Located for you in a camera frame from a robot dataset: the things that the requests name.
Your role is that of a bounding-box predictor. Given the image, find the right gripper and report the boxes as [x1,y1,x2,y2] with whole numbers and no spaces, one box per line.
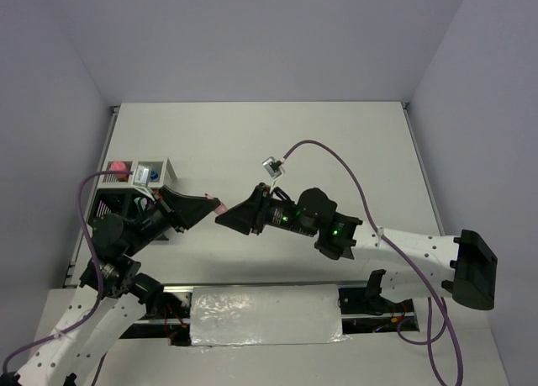
[215,181,318,236]

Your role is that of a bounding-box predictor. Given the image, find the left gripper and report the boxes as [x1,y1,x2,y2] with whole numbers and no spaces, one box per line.
[124,184,221,256]

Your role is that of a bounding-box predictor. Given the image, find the pink highlighter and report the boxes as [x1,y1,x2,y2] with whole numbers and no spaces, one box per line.
[204,193,228,215]

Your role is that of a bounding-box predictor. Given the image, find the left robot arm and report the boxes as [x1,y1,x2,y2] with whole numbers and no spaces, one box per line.
[1,186,220,385]

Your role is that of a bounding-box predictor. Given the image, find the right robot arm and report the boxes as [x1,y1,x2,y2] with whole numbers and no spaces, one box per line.
[215,183,498,311]

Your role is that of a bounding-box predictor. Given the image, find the white slotted container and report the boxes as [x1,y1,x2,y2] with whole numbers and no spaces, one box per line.
[98,158,177,189]

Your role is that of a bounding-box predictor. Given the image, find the black slotted container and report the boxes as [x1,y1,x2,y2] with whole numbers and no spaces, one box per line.
[87,188,171,246]

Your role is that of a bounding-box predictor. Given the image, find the pink glue stick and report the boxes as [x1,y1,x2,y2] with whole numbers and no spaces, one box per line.
[110,161,130,182]

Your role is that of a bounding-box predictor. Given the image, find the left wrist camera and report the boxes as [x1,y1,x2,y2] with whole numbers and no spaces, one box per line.
[131,163,152,188]

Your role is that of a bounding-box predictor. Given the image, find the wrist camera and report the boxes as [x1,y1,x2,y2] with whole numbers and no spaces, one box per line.
[261,156,285,190]
[131,163,152,188]

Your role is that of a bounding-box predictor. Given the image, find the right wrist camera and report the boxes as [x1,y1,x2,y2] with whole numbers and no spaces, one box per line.
[261,156,285,190]

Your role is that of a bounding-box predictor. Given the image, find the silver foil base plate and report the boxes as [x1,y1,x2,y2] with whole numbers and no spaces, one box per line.
[190,284,346,346]

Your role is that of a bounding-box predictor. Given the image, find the black mounting rail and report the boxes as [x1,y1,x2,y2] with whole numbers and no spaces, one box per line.
[120,286,419,346]

